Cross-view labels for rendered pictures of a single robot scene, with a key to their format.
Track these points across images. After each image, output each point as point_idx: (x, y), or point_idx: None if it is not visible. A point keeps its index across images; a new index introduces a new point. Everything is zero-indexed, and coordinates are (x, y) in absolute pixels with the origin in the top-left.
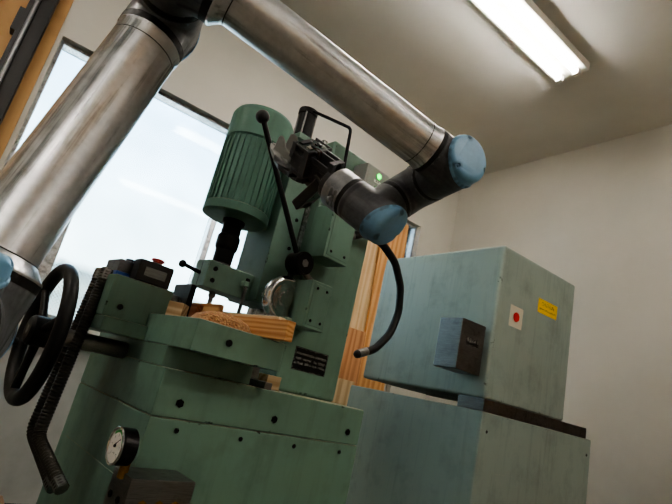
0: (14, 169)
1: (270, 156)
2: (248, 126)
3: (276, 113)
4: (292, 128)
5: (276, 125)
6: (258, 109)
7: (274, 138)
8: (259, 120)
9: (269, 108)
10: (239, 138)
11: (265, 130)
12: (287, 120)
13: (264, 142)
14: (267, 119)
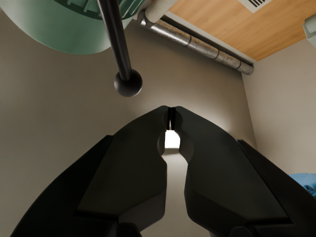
0: None
1: (120, 14)
2: (123, 25)
3: (68, 52)
4: (10, 18)
5: (66, 36)
6: (101, 49)
7: (69, 14)
8: (139, 81)
9: (82, 54)
10: (142, 0)
11: (129, 69)
12: (35, 39)
13: (96, 5)
14: (124, 88)
